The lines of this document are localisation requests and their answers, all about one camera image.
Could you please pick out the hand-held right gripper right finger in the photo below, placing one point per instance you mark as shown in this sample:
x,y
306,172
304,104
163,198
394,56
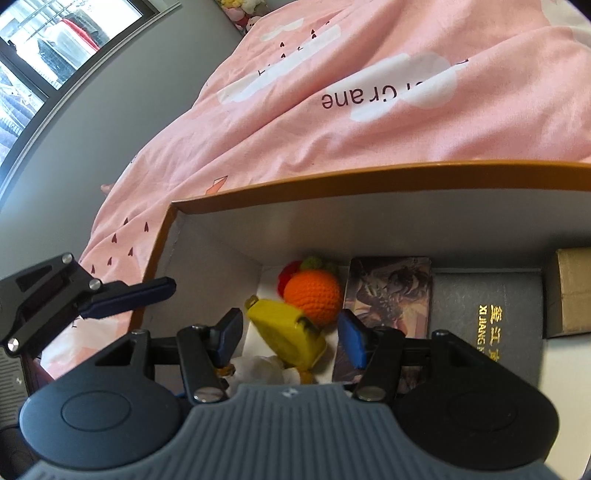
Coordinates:
x,y
353,341

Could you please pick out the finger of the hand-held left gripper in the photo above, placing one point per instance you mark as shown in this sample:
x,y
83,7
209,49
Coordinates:
x,y
134,295

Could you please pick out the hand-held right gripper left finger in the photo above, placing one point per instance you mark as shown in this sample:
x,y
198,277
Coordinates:
x,y
228,334

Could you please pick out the yellow tape measure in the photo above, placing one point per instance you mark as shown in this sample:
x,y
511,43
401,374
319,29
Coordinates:
x,y
277,323

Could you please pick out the orange crochet fruit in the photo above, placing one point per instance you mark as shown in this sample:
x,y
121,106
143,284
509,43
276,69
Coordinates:
x,y
314,295

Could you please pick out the illustrated card box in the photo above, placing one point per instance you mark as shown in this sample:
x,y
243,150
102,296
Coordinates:
x,y
397,295

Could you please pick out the red crochet fruit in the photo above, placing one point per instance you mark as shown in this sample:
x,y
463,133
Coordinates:
x,y
288,274

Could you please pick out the orange cardboard box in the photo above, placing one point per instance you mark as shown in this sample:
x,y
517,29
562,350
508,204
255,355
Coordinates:
x,y
369,221

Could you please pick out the dark grey box gold lettering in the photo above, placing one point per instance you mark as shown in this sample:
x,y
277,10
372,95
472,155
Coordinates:
x,y
485,300

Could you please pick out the small brown cardboard box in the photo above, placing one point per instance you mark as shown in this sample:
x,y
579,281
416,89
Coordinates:
x,y
570,290

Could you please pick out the hanging clothes outside window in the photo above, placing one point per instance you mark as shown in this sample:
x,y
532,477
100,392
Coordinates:
x,y
69,32

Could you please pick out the pink cloud print blanket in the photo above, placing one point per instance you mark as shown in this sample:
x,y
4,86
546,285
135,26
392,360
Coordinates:
x,y
369,69

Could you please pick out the clear tube of plush toys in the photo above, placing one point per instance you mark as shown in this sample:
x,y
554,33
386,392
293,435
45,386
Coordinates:
x,y
242,11

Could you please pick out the window with dark frame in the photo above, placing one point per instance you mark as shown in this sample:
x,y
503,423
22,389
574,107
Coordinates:
x,y
27,115

